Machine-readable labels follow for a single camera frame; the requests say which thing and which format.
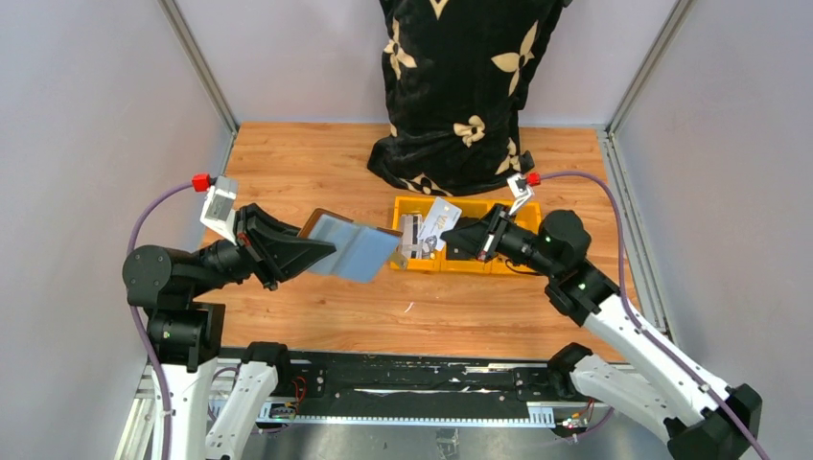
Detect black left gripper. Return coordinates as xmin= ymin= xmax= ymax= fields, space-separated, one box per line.
xmin=190 ymin=199 xmax=337 ymax=296

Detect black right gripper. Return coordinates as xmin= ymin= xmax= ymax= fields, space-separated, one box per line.
xmin=440 ymin=203 xmax=559 ymax=278

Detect white VIP card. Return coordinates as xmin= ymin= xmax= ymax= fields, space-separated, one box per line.
xmin=417 ymin=197 xmax=462 ymax=254

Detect brown leather card holder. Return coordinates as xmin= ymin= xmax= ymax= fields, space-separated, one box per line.
xmin=298 ymin=208 xmax=408 ymax=283

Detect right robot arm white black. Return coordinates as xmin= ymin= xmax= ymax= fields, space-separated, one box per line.
xmin=442 ymin=205 xmax=762 ymax=459

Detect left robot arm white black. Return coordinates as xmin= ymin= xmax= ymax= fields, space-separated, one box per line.
xmin=122 ymin=204 xmax=337 ymax=459

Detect yellow bin middle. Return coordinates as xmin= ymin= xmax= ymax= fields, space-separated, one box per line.
xmin=440 ymin=199 xmax=492 ymax=274

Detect yellow bin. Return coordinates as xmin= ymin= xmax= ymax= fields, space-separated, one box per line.
xmin=388 ymin=195 xmax=441 ymax=272
xmin=440 ymin=199 xmax=492 ymax=274
xmin=489 ymin=202 xmax=542 ymax=276

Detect yellow bin left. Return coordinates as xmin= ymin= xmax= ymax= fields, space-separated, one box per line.
xmin=388 ymin=195 xmax=441 ymax=272

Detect yellow bin right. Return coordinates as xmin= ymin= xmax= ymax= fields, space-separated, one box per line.
xmin=489 ymin=202 xmax=542 ymax=276

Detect black floral blanket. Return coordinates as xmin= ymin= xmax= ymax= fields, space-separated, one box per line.
xmin=367 ymin=0 xmax=566 ymax=196

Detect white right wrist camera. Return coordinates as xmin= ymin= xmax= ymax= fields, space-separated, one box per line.
xmin=507 ymin=172 xmax=541 ymax=217

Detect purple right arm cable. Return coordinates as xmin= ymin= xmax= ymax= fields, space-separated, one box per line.
xmin=526 ymin=170 xmax=773 ymax=460

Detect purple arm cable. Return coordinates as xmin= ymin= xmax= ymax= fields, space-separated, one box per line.
xmin=127 ymin=172 xmax=212 ymax=460
xmin=526 ymin=170 xmax=773 ymax=460

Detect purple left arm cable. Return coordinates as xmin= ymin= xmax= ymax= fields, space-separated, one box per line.
xmin=127 ymin=172 xmax=212 ymax=460

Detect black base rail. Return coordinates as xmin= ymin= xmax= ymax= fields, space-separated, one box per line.
xmin=209 ymin=347 xmax=611 ymax=421

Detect aluminium frame rail right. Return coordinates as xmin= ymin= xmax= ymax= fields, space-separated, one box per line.
xmin=596 ymin=0 xmax=694 ymax=339

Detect aluminium frame rail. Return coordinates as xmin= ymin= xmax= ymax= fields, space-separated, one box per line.
xmin=157 ymin=0 xmax=239 ymax=138
xmin=596 ymin=0 xmax=694 ymax=339

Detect aluminium frame rail left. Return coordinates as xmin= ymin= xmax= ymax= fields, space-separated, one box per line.
xmin=157 ymin=0 xmax=239 ymax=138

